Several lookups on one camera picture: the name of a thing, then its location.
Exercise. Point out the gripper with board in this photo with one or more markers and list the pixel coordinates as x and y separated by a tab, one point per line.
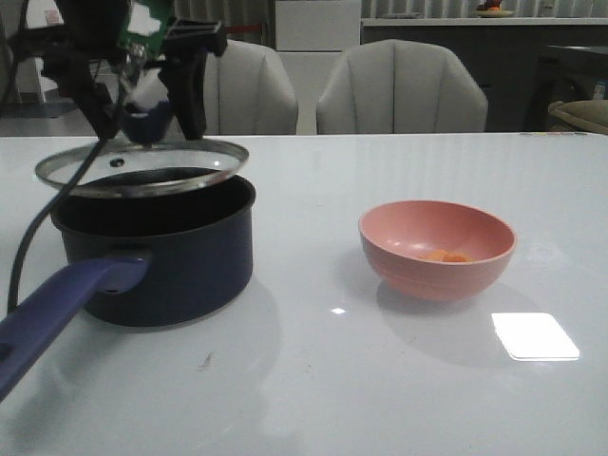
131	34

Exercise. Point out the glass lid with blue knob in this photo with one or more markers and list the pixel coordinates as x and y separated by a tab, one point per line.
141	164

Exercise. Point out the dark blue saucepan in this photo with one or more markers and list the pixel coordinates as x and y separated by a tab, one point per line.
139	263

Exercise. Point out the pink bowl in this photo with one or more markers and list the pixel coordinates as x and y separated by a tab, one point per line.
395	235

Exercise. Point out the orange ham pieces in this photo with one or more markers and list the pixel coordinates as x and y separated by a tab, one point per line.
442	255

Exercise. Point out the red barrier belt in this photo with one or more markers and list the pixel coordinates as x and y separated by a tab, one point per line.
254	28

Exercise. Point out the left grey upholstered chair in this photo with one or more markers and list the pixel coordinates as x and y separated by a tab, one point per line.
247	91

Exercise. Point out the grey upholstered chair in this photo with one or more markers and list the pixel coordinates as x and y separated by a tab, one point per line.
247	91
400	87

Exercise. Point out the white cabinet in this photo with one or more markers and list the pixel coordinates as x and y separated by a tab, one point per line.
309	36

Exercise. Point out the right grey upholstered chair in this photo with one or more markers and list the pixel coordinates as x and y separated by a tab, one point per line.
400	87

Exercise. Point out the fruit plate on counter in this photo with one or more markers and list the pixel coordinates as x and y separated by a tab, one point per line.
492	9

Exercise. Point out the dark sideboard counter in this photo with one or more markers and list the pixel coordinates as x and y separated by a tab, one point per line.
501	54

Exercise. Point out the black appliance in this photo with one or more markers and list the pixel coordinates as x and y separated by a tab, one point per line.
566	74

